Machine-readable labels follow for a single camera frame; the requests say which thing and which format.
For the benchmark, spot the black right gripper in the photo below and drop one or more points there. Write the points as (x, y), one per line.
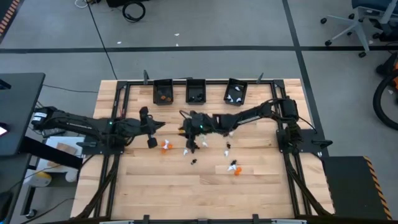
(196, 123)

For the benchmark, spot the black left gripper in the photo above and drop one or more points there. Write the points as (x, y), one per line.
(144, 126)

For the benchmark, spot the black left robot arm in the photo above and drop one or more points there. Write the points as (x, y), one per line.
(81, 124)

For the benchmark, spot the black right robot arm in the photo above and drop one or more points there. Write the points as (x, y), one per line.
(248, 115)

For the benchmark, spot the black plastic basket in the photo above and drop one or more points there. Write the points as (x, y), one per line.
(196, 87)
(234, 93)
(163, 87)

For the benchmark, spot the white round container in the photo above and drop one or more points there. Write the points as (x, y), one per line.
(71, 175)

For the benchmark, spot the black power brick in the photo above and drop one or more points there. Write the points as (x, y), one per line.
(53, 132)

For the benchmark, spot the white cardboard box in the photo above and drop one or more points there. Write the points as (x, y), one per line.
(53, 141)

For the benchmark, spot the black diagonal beam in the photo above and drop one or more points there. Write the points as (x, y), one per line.
(53, 152)

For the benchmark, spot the black equipment box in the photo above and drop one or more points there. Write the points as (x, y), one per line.
(124, 2)

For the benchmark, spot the white yellow container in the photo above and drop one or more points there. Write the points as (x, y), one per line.
(38, 180)

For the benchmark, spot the black desk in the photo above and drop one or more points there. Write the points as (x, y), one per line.
(18, 109)

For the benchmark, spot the lit screen device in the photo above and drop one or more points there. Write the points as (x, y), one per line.
(2, 130)

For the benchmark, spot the black mat hazard stripe edge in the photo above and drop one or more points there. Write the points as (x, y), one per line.
(348, 186)
(4, 7)

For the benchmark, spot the office chair white base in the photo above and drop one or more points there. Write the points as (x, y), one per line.
(354, 26)

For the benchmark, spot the black orange machine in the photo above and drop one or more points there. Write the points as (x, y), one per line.
(387, 67)

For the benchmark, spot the black aluminium table frame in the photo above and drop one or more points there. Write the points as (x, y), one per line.
(140, 82)

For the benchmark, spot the grey bracket post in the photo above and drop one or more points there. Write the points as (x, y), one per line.
(260, 77)
(145, 77)

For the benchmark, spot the dark frame clamp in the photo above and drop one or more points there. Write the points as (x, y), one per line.
(146, 218)
(255, 218)

